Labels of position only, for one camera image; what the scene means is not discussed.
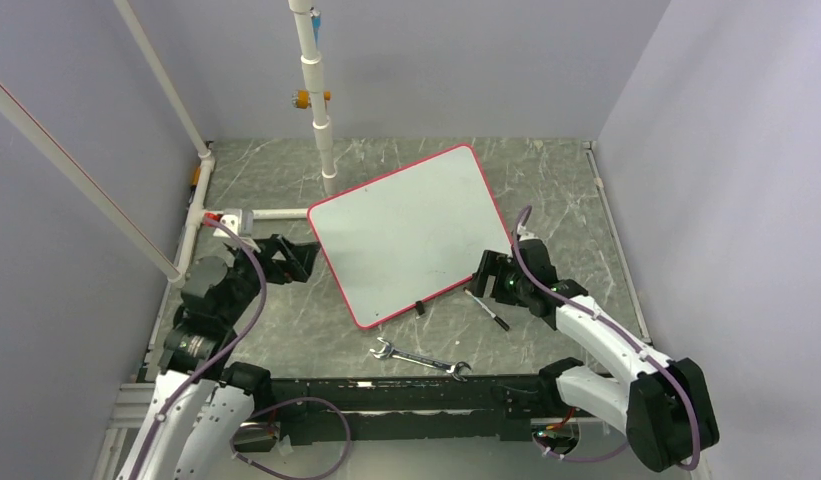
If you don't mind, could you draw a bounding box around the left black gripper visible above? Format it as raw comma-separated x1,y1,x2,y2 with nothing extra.
220,231,319,325

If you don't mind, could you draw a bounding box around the black white marker pen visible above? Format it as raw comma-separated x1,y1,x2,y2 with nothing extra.
463,289,511,332

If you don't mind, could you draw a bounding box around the red framed whiteboard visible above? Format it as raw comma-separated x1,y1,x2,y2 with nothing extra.
307,143,511,330

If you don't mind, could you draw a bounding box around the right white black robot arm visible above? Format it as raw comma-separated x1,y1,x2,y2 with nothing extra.
469,238,720,472

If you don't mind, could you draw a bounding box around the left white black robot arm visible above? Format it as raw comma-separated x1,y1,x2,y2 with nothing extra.
117,234,321,479

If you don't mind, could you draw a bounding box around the silver double ended wrench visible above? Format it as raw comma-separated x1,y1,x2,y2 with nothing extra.
369,337,472,382

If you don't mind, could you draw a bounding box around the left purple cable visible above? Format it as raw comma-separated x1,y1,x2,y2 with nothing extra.
128,218,352,480

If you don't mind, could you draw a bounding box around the purple cable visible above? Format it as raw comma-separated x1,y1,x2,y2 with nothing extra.
511,205,704,473
128,218,352,480

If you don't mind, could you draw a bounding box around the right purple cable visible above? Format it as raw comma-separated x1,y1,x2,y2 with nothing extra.
511,205,704,473

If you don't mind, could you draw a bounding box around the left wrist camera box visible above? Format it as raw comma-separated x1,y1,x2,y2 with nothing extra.
203,209,261,252

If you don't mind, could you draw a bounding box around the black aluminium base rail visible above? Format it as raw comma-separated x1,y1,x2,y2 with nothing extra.
108,374,693,458

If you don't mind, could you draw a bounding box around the white pvc pipe frame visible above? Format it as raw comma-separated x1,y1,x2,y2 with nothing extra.
0,0,336,290

